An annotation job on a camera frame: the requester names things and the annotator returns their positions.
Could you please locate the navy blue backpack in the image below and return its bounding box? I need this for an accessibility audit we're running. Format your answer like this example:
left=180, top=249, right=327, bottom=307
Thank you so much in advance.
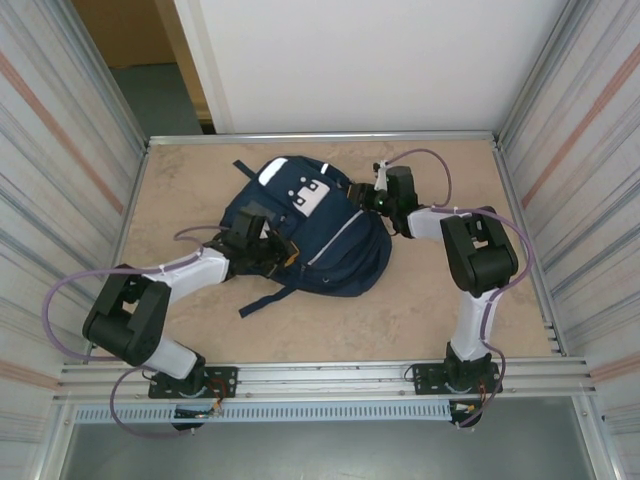
left=219, top=155, right=394, bottom=319

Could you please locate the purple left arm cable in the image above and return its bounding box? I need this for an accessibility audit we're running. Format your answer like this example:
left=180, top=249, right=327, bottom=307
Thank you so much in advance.
left=43, top=225, right=234, bottom=440

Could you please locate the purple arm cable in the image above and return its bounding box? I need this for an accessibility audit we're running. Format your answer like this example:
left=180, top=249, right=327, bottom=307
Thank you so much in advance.
left=384, top=148, right=536, bottom=429
left=43, top=225, right=234, bottom=440

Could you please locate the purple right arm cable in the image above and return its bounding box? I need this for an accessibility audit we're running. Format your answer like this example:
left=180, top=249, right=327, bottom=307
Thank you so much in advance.
left=384, top=148, right=536, bottom=429

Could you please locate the aluminium table edge rail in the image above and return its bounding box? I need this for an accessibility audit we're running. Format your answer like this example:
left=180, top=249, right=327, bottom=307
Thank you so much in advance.
left=145, top=130, right=501, bottom=147

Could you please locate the aluminium table side rail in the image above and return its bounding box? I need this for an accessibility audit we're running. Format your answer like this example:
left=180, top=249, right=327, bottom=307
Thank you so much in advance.
left=83, top=142, right=151, bottom=364
left=492, top=142, right=567, bottom=357

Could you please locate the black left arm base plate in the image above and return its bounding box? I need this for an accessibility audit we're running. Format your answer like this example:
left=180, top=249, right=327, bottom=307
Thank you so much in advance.
left=148, top=366, right=239, bottom=400

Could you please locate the wide aluminium mounting rail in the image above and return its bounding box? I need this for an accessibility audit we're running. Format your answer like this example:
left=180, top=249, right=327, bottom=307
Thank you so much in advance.
left=52, top=357, right=599, bottom=404

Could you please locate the grey slotted cable duct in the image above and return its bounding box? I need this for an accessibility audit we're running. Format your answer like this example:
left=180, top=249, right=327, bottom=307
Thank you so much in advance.
left=72, top=402, right=451, bottom=424

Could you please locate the controller board with wires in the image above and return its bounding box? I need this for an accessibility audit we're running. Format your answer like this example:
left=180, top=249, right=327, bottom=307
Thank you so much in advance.
left=447, top=399, right=484, bottom=430
left=172, top=404, right=224, bottom=431

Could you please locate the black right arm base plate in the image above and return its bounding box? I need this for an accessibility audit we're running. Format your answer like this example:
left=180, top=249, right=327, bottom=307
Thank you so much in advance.
left=410, top=363, right=503, bottom=397

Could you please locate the white door frame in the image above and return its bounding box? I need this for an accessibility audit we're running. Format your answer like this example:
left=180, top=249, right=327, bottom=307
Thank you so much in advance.
left=172, top=0, right=236, bottom=135

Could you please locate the aluminium corner post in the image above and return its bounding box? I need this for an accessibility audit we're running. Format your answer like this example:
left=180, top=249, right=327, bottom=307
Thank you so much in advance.
left=497, top=0, right=591, bottom=146
left=49, top=0, right=151, bottom=149

